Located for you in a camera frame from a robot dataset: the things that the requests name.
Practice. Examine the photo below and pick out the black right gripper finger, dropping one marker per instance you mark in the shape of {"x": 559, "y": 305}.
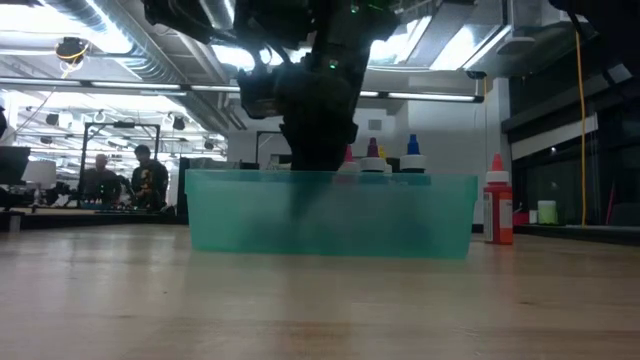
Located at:
{"x": 317, "y": 160}

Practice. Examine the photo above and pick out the pink-capped red food coloring bottle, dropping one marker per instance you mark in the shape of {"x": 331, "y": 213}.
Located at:
{"x": 352, "y": 166}

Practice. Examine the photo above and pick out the purple-capped food coloring bottle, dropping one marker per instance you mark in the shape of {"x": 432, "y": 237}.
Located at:
{"x": 373, "y": 164}

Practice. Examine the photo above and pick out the blue food coloring bottle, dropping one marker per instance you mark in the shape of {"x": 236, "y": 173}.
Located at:
{"x": 412, "y": 162}

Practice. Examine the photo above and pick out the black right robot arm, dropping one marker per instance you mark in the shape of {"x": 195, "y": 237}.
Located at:
{"x": 365, "y": 25}

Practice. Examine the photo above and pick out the orange-red food coloring bottle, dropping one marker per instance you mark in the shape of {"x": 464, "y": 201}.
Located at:
{"x": 498, "y": 210}

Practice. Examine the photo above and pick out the translucent green plastic bin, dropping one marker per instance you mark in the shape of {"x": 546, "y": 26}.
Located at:
{"x": 240, "y": 215}

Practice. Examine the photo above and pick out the suspended linear light bar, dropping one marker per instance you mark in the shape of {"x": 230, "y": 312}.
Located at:
{"x": 430, "y": 96}

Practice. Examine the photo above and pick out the black upright box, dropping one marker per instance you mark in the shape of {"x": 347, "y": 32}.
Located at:
{"x": 183, "y": 195}

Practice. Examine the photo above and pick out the person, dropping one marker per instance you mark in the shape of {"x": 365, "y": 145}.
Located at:
{"x": 101, "y": 182}
{"x": 150, "y": 182}

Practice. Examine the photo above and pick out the small red box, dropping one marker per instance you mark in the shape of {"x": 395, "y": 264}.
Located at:
{"x": 521, "y": 219}

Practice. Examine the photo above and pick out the white ceiling box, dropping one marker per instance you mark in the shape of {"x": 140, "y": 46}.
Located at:
{"x": 530, "y": 11}

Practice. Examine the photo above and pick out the pale green jar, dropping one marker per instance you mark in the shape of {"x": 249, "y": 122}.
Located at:
{"x": 547, "y": 214}

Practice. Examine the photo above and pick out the white lampshade table lamp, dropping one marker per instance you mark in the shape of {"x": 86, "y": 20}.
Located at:
{"x": 39, "y": 171}

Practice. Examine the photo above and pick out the black monitor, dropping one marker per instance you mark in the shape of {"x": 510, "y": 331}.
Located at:
{"x": 12, "y": 165}

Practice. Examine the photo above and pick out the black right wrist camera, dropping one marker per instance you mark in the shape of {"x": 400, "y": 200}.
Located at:
{"x": 259, "y": 97}

